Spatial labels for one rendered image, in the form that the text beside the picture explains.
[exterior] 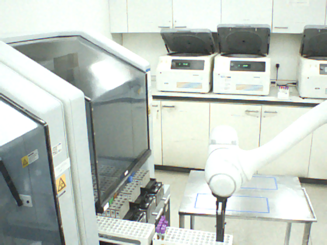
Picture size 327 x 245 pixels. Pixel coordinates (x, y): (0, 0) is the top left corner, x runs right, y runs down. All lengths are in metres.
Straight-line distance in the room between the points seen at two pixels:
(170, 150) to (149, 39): 1.36
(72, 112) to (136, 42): 3.23
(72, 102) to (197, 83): 2.49
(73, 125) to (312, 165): 2.93
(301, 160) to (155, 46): 2.09
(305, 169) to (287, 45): 1.35
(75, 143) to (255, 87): 2.54
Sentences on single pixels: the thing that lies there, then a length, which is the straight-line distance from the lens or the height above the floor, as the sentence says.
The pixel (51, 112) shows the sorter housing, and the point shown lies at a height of 1.42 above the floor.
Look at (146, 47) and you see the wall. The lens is 4.27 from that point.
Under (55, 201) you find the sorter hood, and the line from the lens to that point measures 1.07.
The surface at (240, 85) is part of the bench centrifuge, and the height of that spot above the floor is 1.00.
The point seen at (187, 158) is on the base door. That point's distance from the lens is 3.78.
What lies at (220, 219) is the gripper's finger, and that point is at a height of 0.99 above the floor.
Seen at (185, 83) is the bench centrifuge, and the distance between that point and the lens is 3.55.
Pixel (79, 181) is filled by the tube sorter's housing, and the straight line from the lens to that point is 1.21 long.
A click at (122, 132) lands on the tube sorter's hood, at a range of 1.49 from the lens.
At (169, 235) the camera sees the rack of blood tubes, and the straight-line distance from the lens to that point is 1.41.
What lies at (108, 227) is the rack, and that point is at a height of 0.86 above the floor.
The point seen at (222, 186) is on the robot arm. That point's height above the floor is 1.22.
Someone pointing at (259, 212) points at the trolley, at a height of 0.82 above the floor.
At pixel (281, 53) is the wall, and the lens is 4.05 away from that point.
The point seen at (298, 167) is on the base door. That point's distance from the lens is 3.72.
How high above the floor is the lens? 1.68
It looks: 17 degrees down
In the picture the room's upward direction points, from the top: 1 degrees counter-clockwise
